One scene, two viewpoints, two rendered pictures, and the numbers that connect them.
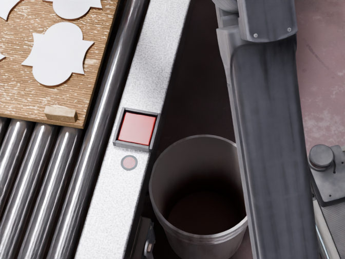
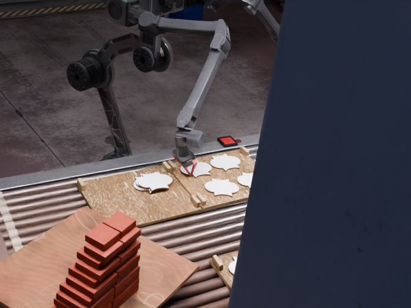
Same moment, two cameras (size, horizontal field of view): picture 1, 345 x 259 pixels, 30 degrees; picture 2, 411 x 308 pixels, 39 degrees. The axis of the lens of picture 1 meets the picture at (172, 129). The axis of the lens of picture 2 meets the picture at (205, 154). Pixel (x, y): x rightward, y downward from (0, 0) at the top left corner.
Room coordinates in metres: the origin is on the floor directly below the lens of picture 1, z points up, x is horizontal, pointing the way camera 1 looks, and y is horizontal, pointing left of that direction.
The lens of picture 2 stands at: (2.55, 1.59, 2.35)
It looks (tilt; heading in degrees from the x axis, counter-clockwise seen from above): 31 degrees down; 220
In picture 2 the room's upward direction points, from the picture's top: 8 degrees clockwise
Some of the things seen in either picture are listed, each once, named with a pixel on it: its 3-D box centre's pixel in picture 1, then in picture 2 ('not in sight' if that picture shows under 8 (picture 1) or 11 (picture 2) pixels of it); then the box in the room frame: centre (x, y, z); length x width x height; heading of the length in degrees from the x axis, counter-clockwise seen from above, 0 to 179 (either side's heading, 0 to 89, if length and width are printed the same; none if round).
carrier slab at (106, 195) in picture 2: not in sight; (137, 197); (1.21, 0.16, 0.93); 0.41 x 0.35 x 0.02; 163
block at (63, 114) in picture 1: (60, 114); (244, 151); (0.59, 0.20, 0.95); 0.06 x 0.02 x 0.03; 73
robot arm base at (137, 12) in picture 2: not in sight; (137, 14); (0.75, -0.42, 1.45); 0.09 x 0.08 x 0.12; 9
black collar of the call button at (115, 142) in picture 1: (137, 129); (227, 141); (0.55, 0.07, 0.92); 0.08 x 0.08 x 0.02; 72
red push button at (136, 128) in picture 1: (137, 129); (227, 142); (0.55, 0.07, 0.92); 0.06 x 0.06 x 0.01; 72
